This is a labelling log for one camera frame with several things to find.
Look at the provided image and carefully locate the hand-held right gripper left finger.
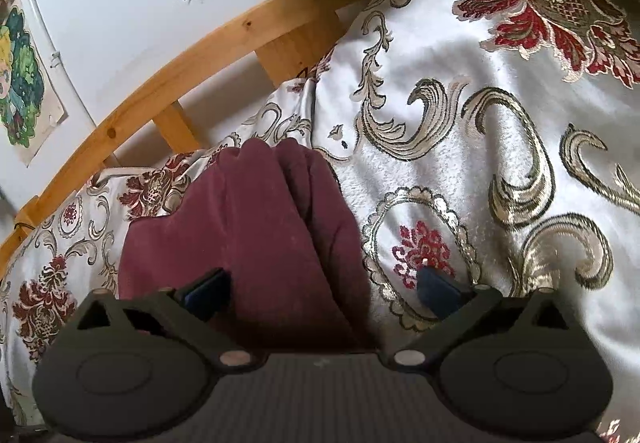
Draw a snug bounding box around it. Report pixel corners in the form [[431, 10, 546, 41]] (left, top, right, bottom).
[[74, 267, 262, 370]]

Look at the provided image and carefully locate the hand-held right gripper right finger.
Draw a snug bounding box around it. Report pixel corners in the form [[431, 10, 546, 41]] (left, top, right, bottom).
[[380, 267, 572, 370]]

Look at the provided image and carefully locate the maroon garment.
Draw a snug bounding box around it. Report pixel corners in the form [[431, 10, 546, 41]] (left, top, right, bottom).
[[117, 138, 374, 350]]

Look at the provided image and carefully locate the white floral bedspread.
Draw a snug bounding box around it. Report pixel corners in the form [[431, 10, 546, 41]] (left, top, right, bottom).
[[0, 0, 640, 443]]

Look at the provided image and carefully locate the wooden bed frame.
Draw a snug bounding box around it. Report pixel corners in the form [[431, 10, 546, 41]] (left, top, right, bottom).
[[0, 0, 406, 274]]

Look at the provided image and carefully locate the green figure wall poster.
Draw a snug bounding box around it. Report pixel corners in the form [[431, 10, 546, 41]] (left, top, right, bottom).
[[0, 0, 69, 168]]

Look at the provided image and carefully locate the white wall cable conduit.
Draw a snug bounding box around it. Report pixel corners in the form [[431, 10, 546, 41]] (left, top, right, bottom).
[[21, 0, 97, 128]]

